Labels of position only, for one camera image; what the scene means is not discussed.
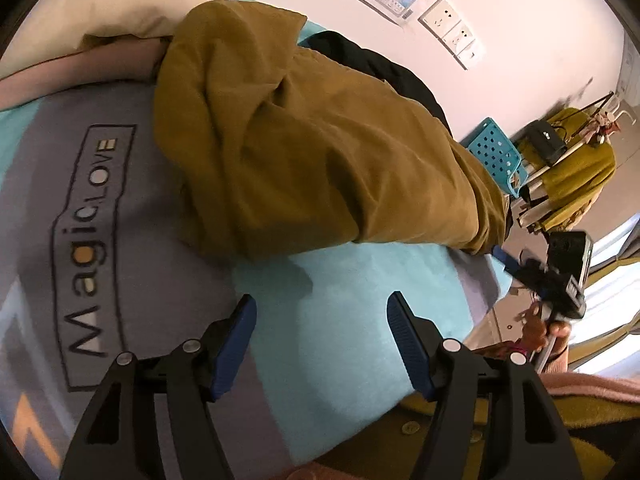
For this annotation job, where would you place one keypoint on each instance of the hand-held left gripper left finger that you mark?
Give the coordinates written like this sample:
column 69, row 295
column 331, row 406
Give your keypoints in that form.
column 232, row 345

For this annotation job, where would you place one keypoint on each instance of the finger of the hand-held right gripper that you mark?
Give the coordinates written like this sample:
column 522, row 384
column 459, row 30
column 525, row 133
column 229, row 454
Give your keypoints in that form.
column 506, row 261

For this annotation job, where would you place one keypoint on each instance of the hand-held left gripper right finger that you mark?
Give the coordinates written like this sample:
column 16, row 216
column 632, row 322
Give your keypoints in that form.
column 410, row 345

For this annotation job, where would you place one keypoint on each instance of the clothes rack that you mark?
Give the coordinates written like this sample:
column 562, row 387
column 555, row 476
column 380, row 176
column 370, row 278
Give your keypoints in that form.
column 535, row 212

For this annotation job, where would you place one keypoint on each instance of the person's right hand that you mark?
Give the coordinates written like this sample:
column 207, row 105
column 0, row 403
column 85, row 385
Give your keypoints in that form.
column 560, row 332

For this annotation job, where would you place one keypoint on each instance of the hanging mustard garment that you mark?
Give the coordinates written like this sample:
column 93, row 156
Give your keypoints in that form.
column 585, row 175

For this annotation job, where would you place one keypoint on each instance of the teal and grey printed blanket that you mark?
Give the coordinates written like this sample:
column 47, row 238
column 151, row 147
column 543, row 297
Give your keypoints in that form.
column 325, row 300

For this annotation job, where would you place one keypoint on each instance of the person's mustard buttoned top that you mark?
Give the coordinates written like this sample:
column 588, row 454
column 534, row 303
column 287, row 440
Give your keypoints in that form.
column 370, row 440

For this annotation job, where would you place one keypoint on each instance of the blue perforated plastic stool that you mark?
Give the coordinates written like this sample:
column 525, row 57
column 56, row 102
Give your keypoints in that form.
column 492, row 152

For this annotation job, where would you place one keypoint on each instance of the black bag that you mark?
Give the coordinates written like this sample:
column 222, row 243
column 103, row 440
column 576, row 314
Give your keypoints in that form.
column 542, row 141

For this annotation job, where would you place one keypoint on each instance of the white plastic chair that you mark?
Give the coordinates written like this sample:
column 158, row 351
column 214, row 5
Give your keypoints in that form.
column 622, row 110

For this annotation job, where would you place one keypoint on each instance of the black garment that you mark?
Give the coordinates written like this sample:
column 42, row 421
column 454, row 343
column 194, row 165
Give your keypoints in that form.
column 385, row 70

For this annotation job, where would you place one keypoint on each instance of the pink cloth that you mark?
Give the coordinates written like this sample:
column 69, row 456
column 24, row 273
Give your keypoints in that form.
column 75, row 72

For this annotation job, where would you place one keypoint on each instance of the cream pillow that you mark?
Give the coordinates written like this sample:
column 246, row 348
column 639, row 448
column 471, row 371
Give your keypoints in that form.
column 100, row 5

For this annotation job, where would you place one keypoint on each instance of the white wall socket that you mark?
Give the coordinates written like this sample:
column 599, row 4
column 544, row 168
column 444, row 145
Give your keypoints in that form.
column 471, row 55
column 440, row 16
column 458, row 36

